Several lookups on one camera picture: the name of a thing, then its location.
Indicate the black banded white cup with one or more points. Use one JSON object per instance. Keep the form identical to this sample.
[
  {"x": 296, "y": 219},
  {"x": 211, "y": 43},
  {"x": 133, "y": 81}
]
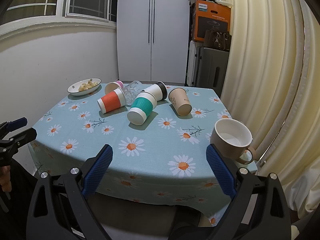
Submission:
[{"x": 158, "y": 90}]

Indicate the daisy print blue tablecloth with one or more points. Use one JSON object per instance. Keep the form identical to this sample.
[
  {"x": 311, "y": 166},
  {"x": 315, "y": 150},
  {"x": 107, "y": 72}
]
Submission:
[{"x": 163, "y": 161}]

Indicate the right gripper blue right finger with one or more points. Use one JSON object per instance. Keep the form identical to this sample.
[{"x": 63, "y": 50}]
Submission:
[{"x": 233, "y": 184}]

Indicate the clear glass cup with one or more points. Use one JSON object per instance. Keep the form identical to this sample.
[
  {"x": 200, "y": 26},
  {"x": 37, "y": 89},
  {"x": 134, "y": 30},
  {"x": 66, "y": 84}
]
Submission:
[{"x": 131, "y": 91}]

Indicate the white framed window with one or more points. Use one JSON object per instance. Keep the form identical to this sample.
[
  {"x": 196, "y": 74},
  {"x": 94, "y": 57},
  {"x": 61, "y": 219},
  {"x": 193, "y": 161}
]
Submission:
[{"x": 22, "y": 16}]

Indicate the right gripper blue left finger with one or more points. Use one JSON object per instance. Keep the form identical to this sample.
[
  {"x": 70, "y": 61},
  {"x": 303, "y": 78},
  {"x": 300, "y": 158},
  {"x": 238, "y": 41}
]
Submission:
[{"x": 80, "y": 183}]

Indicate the orange Philips cardboard box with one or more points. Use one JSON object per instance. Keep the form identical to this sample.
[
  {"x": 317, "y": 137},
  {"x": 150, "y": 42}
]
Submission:
[{"x": 207, "y": 15}]

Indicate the white double door cabinet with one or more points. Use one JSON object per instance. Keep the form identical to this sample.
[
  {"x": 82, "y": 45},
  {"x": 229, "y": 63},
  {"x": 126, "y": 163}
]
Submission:
[{"x": 152, "y": 40}]

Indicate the cream pleated curtain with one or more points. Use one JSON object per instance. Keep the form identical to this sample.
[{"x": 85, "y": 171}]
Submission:
[{"x": 272, "y": 86}]

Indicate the white radiator heater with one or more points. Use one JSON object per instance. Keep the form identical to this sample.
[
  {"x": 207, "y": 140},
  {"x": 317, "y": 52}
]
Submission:
[{"x": 192, "y": 62}]

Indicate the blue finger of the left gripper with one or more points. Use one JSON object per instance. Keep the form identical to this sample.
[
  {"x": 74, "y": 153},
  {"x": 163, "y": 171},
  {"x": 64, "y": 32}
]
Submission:
[
  {"x": 10, "y": 126},
  {"x": 10, "y": 147}
]

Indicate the grey suitcase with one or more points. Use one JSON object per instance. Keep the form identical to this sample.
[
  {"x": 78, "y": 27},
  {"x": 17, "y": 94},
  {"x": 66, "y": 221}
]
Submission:
[{"x": 210, "y": 69}]

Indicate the beige ceramic mug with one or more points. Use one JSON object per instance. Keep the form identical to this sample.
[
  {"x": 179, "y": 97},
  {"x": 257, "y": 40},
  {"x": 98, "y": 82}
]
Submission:
[{"x": 233, "y": 140}]

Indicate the person's left hand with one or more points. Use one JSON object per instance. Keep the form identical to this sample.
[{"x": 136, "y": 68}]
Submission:
[{"x": 5, "y": 179}]

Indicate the white bowl with snacks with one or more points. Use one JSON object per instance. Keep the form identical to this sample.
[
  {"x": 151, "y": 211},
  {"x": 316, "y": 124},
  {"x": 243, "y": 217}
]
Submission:
[{"x": 84, "y": 87}]

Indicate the brown kraft paper cup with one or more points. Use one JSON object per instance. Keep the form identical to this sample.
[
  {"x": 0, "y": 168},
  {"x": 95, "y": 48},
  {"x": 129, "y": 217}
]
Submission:
[{"x": 180, "y": 101}]

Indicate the brown leather handbag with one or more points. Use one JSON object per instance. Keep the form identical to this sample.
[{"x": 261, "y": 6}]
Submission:
[{"x": 217, "y": 40}]

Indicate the orange sleeve paper cup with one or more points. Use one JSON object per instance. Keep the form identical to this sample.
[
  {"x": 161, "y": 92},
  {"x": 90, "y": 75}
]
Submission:
[{"x": 111, "y": 101}]

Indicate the teal sleeve paper cup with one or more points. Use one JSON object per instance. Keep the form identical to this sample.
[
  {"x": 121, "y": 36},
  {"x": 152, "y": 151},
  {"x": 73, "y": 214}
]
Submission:
[{"x": 141, "y": 108}]

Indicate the pink sleeve paper cup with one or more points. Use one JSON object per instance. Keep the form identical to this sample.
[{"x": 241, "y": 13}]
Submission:
[{"x": 113, "y": 85}]

